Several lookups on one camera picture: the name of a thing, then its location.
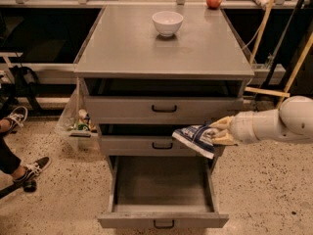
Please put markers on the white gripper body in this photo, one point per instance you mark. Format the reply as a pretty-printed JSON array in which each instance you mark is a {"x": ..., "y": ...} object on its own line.
[{"x": 243, "y": 127}]

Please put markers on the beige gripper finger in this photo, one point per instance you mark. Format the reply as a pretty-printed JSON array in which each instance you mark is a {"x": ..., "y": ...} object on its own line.
[
  {"x": 223, "y": 123},
  {"x": 223, "y": 137}
]

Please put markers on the blue chip bag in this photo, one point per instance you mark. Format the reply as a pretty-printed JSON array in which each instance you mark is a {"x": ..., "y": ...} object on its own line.
[{"x": 197, "y": 138}]

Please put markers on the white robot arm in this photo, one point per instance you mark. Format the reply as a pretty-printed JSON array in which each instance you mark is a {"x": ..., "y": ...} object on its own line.
[{"x": 292, "y": 122}]

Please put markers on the grey drawer cabinet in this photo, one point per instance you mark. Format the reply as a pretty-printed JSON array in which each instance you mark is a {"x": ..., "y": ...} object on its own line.
[{"x": 126, "y": 56}]

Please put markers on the grey bottom drawer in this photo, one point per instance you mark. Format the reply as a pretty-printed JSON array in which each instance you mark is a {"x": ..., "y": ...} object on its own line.
[{"x": 162, "y": 193}]

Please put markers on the grey drawer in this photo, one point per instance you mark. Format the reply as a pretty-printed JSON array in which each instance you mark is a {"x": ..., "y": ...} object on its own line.
[
  {"x": 162, "y": 193},
  {"x": 156, "y": 110},
  {"x": 121, "y": 139}
]

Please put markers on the grey middle drawer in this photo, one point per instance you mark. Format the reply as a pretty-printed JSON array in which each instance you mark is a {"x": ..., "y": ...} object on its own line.
[{"x": 121, "y": 139}]

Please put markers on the grey top drawer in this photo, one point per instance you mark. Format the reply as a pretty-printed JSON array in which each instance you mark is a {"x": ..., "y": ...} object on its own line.
[{"x": 156, "y": 110}]

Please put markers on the white ceramic bowl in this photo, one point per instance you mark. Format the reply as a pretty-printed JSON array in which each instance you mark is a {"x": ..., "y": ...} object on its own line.
[{"x": 167, "y": 23}]

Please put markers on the clear plastic storage bin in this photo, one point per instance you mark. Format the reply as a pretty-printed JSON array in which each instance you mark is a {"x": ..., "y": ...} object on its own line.
[{"x": 74, "y": 125}]

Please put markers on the black sneaker lower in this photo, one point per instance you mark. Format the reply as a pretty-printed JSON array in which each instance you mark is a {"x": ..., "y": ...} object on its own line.
[{"x": 25, "y": 172}]

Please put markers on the black sneaker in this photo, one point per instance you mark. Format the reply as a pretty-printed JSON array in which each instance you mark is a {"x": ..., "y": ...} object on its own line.
[
  {"x": 25, "y": 172},
  {"x": 17, "y": 117}
]

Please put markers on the black chair caster wheel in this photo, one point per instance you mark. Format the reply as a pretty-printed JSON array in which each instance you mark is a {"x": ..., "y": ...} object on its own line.
[{"x": 30, "y": 186}]

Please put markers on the black sneaker upper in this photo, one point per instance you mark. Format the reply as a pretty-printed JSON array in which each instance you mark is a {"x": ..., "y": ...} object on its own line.
[{"x": 17, "y": 117}]

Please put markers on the black trouser leg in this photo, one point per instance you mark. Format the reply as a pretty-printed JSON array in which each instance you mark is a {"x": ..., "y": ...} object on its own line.
[{"x": 9, "y": 162}]

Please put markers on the wooden easel frame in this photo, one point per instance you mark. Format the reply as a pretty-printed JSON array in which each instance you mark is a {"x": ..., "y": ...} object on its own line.
[{"x": 271, "y": 61}]

